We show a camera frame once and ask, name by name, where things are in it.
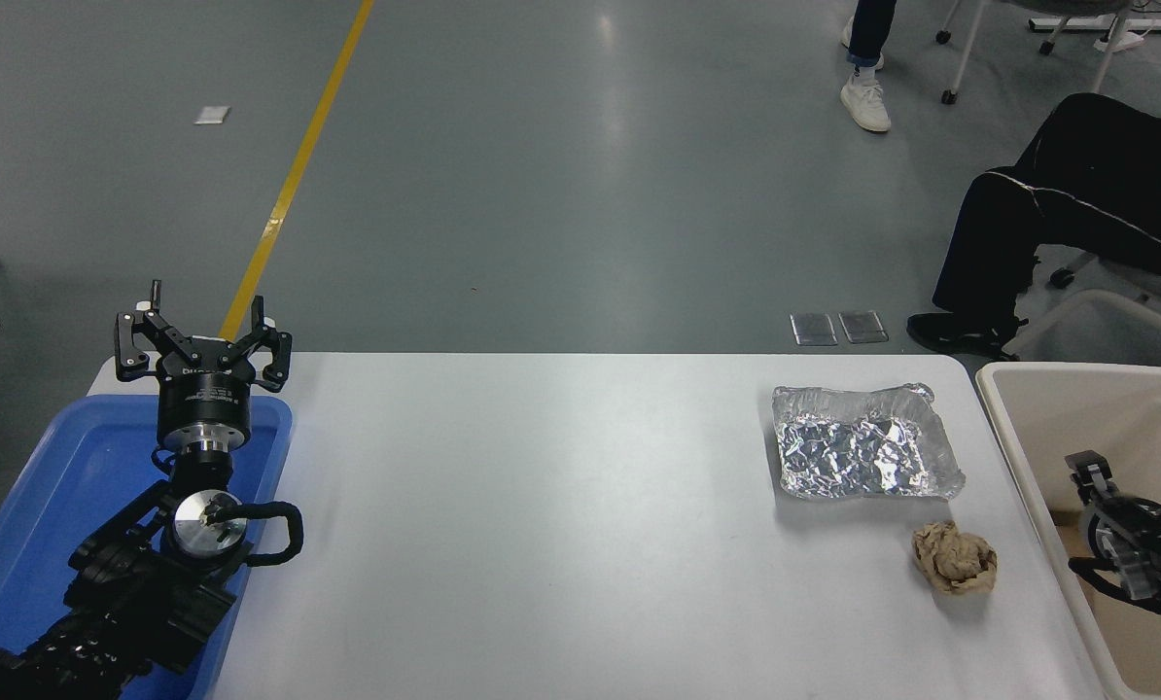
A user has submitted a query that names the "yellow floor tape line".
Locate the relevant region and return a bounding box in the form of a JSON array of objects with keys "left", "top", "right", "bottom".
[{"left": 219, "top": 0, "right": 375, "bottom": 341}]

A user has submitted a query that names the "blue plastic tray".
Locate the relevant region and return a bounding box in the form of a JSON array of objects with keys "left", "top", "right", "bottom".
[{"left": 0, "top": 394, "right": 295, "bottom": 700}]

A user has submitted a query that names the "walking person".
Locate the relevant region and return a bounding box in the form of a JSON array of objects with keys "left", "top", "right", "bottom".
[{"left": 840, "top": 0, "right": 900, "bottom": 134}]

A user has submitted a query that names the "large pale plastic bin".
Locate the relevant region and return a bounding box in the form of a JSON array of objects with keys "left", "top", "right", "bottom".
[{"left": 975, "top": 362, "right": 1161, "bottom": 700}]

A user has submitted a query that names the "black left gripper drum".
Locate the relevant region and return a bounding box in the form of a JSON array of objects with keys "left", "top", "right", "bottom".
[{"left": 157, "top": 339, "right": 257, "bottom": 449}]

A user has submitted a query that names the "foil tray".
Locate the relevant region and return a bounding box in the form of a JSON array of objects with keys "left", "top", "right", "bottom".
[{"left": 771, "top": 382, "right": 967, "bottom": 503}]

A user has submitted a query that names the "seated person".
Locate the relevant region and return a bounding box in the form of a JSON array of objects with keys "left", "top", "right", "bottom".
[{"left": 906, "top": 92, "right": 1161, "bottom": 361}]

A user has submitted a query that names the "grey white office chair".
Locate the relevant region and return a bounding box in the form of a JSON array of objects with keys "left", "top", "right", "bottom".
[{"left": 1008, "top": 243, "right": 1161, "bottom": 375}]

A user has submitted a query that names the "crumpled tan paper ball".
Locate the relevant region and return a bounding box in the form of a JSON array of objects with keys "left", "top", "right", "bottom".
[{"left": 911, "top": 520, "right": 999, "bottom": 596}]

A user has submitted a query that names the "white wheeled chair base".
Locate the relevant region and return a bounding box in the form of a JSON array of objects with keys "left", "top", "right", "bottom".
[{"left": 935, "top": 0, "right": 1150, "bottom": 106}]

